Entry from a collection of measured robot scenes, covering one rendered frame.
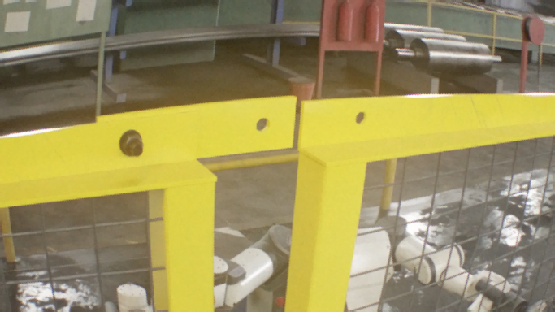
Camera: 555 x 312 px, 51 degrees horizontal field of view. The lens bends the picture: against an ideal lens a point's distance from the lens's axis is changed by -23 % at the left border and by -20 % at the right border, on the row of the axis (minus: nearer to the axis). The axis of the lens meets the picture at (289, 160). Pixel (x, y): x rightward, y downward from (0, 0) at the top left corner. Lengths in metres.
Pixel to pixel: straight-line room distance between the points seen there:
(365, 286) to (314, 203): 1.17
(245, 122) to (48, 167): 0.21
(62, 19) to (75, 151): 6.04
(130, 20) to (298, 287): 8.67
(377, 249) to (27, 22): 5.19
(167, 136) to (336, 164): 0.16
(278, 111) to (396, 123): 0.15
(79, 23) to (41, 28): 0.47
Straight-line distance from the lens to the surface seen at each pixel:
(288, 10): 11.08
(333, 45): 8.07
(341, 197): 0.70
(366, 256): 1.86
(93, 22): 6.73
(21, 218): 4.88
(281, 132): 0.70
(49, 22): 6.61
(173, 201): 0.61
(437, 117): 0.81
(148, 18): 9.43
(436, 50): 9.16
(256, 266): 1.64
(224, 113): 0.66
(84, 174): 0.62
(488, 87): 10.14
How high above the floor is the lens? 2.02
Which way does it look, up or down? 19 degrees down
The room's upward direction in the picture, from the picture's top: 5 degrees clockwise
